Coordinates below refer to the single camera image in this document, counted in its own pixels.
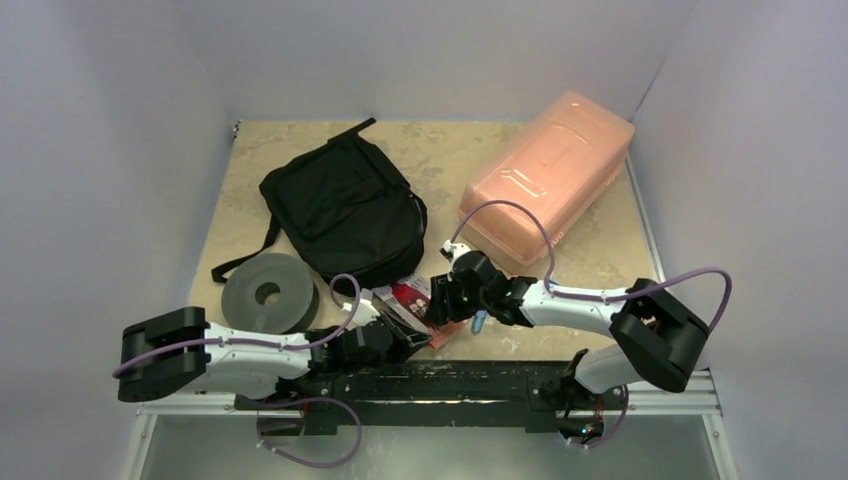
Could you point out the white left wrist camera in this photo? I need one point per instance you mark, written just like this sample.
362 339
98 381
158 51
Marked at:
360 315

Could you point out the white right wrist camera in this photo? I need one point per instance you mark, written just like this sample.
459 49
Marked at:
452 251

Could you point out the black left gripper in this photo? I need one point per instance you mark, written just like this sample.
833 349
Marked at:
405 340

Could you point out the black student backpack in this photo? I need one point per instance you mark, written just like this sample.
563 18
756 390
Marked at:
347 209

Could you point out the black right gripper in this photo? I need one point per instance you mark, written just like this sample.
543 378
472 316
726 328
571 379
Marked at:
439 302

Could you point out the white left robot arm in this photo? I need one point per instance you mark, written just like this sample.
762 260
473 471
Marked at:
182 352

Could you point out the translucent pink plastic storage box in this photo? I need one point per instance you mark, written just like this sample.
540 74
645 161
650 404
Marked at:
543 181

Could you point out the grey foam roll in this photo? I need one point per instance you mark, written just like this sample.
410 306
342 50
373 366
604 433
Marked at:
272 293

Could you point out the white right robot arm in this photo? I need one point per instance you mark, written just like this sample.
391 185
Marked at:
657 338

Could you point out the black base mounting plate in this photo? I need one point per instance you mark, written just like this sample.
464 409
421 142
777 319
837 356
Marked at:
531 395

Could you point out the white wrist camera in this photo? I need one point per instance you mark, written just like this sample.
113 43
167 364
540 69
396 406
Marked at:
452 251
360 315

